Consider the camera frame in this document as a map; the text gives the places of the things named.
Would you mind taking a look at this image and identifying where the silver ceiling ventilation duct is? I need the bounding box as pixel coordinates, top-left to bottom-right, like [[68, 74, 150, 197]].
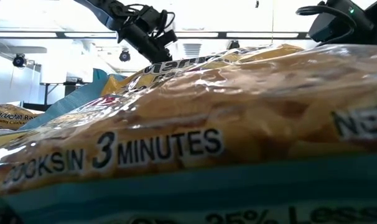
[[182, 43, 202, 57]]

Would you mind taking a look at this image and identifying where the blue beef ramen pack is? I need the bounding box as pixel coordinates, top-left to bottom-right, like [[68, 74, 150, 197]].
[[0, 43, 377, 224]]

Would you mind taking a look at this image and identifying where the black background cabinet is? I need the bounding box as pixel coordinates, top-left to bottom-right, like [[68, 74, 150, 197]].
[[22, 102, 50, 112]]

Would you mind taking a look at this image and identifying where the black background desk frame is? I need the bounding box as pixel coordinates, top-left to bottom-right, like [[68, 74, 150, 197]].
[[39, 77, 93, 106]]

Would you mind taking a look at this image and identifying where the yellow creamy chicken ramen pack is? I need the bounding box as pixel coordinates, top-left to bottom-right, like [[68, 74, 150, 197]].
[[0, 103, 44, 131]]

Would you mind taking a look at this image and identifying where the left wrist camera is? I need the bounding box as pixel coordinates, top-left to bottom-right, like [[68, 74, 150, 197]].
[[161, 29, 179, 48]]

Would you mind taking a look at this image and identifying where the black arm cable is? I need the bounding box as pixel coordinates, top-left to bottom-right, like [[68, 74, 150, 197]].
[[296, 4, 359, 35], [126, 2, 177, 34]]

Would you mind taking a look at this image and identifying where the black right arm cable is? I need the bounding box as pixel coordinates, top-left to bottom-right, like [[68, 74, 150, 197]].
[[296, 4, 359, 35]]

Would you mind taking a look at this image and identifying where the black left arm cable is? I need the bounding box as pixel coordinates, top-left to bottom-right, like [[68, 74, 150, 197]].
[[126, 2, 177, 34]]

